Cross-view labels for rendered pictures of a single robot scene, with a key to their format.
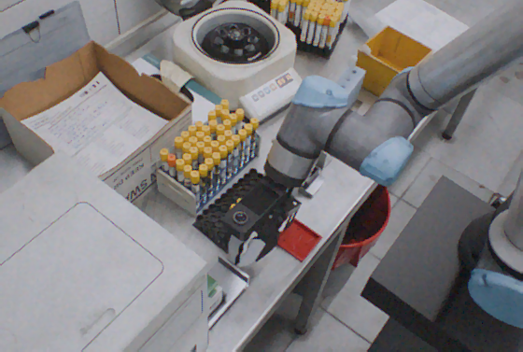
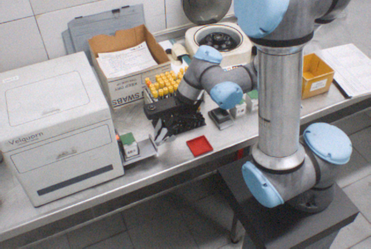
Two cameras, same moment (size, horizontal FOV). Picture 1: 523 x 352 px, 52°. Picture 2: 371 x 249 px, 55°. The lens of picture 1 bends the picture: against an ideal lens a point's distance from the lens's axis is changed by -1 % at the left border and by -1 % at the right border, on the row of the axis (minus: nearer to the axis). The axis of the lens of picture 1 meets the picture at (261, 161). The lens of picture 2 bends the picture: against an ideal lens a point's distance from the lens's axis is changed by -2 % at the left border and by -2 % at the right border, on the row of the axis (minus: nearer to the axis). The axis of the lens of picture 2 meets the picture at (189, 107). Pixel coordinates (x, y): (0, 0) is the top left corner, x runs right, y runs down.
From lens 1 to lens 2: 0.51 m
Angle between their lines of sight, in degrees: 23
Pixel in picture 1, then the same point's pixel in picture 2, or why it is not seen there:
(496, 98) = not seen: outside the picture
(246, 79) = not seen: hidden behind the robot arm
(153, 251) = (89, 95)
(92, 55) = (142, 32)
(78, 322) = (44, 109)
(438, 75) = not seen: hidden behind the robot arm
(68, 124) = (117, 60)
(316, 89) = (201, 50)
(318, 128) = (197, 70)
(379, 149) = (218, 85)
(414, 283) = (240, 180)
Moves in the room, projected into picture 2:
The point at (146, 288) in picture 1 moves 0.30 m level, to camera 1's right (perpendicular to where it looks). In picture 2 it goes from (76, 107) to (175, 157)
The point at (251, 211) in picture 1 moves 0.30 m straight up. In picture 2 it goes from (159, 106) to (150, 15)
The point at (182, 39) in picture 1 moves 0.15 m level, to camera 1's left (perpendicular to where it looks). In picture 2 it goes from (189, 34) to (160, 24)
